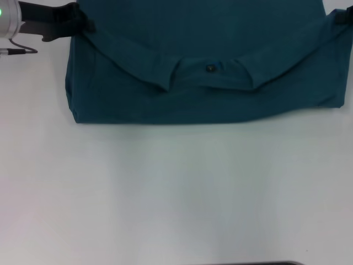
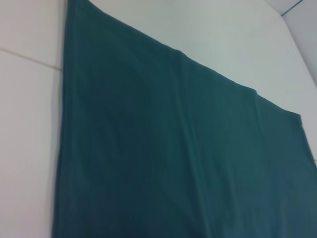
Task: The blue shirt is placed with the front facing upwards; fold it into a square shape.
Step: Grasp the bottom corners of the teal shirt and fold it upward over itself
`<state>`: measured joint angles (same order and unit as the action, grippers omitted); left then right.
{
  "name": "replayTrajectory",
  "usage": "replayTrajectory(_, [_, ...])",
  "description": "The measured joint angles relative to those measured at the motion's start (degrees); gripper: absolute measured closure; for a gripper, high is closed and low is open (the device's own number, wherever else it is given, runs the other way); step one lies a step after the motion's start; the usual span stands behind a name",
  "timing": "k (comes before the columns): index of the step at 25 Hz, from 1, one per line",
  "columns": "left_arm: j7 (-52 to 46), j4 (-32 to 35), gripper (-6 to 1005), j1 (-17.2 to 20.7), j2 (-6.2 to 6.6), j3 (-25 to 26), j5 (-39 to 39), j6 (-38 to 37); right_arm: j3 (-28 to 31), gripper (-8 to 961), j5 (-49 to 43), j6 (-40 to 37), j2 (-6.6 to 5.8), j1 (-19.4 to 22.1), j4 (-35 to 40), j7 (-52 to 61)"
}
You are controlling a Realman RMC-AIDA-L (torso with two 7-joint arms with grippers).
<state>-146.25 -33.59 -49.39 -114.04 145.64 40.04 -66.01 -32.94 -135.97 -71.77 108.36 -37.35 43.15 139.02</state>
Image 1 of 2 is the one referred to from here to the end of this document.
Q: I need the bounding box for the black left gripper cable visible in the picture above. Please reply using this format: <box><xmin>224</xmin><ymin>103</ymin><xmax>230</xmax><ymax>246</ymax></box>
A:
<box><xmin>0</xmin><ymin>37</ymin><xmax>39</xmax><ymax>56</ymax></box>

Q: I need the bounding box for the teal t-shirt with beige print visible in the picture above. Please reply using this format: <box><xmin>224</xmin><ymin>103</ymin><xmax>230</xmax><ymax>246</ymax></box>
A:
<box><xmin>65</xmin><ymin>0</ymin><xmax>353</xmax><ymax>125</ymax></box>

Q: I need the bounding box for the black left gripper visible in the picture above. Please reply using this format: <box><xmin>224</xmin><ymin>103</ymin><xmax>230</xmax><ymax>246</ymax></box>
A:
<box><xmin>18</xmin><ymin>1</ymin><xmax>97</xmax><ymax>43</ymax></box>

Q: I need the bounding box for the dark curved robot chest edge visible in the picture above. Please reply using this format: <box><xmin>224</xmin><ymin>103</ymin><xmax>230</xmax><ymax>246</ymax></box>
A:
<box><xmin>247</xmin><ymin>261</ymin><xmax>304</xmax><ymax>265</ymax></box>

